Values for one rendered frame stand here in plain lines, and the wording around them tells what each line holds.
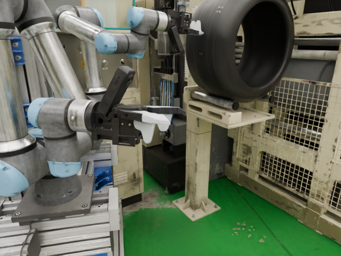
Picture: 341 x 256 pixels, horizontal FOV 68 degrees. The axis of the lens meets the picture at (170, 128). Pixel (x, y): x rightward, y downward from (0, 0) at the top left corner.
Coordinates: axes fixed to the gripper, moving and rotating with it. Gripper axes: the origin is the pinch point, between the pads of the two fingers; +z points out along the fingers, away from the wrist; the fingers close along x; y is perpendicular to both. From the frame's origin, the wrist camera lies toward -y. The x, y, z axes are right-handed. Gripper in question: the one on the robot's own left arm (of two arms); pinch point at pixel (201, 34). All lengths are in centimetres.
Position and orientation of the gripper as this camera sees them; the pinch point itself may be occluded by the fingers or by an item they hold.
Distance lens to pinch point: 124.1
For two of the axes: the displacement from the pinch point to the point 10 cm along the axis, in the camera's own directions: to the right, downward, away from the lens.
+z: 8.4, -0.6, 5.3
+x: -5.3, -2.6, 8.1
